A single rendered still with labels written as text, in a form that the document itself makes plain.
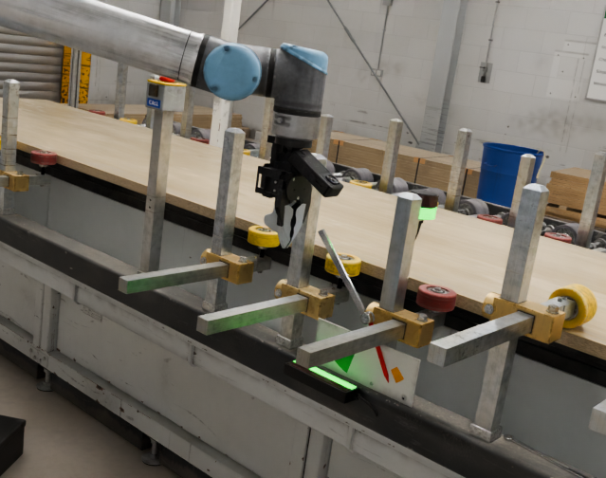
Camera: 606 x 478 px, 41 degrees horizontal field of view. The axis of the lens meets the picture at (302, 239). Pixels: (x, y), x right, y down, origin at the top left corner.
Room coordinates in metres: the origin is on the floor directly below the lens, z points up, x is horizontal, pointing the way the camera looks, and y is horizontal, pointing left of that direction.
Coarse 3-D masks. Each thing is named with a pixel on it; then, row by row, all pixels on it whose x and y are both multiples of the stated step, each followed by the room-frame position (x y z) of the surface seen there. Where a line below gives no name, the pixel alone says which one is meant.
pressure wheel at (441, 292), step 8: (424, 288) 1.59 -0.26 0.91; (432, 288) 1.61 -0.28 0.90; (440, 288) 1.59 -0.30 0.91; (448, 288) 1.61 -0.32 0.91; (416, 296) 1.60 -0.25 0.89; (424, 296) 1.57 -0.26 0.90; (432, 296) 1.55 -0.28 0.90; (440, 296) 1.55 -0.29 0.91; (448, 296) 1.56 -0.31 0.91; (456, 296) 1.58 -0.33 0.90; (424, 304) 1.56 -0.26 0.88; (432, 304) 1.55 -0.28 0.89; (440, 304) 1.55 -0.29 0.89; (448, 304) 1.56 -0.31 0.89; (432, 312) 1.58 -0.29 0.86
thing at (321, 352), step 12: (420, 312) 1.57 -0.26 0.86; (444, 312) 1.59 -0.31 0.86; (384, 324) 1.46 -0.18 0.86; (396, 324) 1.47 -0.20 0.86; (336, 336) 1.36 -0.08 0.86; (348, 336) 1.37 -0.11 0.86; (360, 336) 1.38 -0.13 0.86; (372, 336) 1.40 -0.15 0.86; (384, 336) 1.43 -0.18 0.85; (396, 336) 1.47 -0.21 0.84; (300, 348) 1.28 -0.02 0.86; (312, 348) 1.29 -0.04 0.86; (324, 348) 1.30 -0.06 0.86; (336, 348) 1.32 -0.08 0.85; (348, 348) 1.35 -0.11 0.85; (360, 348) 1.38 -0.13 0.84; (300, 360) 1.28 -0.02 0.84; (312, 360) 1.27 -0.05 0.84; (324, 360) 1.30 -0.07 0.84
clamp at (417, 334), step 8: (376, 304) 1.55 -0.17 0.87; (376, 312) 1.53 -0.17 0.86; (384, 312) 1.52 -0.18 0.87; (392, 312) 1.51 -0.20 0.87; (400, 312) 1.52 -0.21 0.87; (408, 312) 1.53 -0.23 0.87; (376, 320) 1.53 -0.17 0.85; (384, 320) 1.52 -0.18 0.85; (400, 320) 1.49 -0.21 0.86; (408, 320) 1.48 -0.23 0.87; (416, 320) 1.49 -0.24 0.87; (432, 320) 1.50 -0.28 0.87; (408, 328) 1.48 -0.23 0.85; (416, 328) 1.47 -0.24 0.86; (424, 328) 1.47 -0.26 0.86; (432, 328) 1.50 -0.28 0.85; (408, 336) 1.48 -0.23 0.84; (416, 336) 1.47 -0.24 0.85; (424, 336) 1.48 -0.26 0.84; (408, 344) 1.48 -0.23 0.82; (416, 344) 1.46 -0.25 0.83; (424, 344) 1.48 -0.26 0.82
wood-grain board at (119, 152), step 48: (48, 144) 2.74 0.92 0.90; (96, 144) 2.89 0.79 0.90; (144, 144) 3.05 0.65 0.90; (192, 144) 3.23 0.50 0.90; (144, 192) 2.28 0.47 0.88; (192, 192) 2.27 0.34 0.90; (240, 192) 2.38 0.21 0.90; (336, 240) 1.93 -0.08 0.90; (384, 240) 2.00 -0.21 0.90; (432, 240) 2.08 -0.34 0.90; (480, 240) 2.16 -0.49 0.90; (480, 288) 1.67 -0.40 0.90; (576, 336) 1.44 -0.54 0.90
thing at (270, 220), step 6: (288, 210) 1.49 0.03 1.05; (270, 216) 1.51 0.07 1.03; (276, 216) 1.50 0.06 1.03; (288, 216) 1.49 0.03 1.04; (270, 222) 1.51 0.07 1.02; (276, 222) 1.50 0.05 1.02; (288, 222) 1.49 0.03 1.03; (270, 228) 1.51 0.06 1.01; (276, 228) 1.50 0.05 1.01; (282, 228) 1.48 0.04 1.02; (288, 228) 1.49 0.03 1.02; (282, 234) 1.48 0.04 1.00; (288, 234) 1.49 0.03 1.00; (282, 240) 1.49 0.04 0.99; (288, 240) 1.49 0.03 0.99; (282, 246) 1.50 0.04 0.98
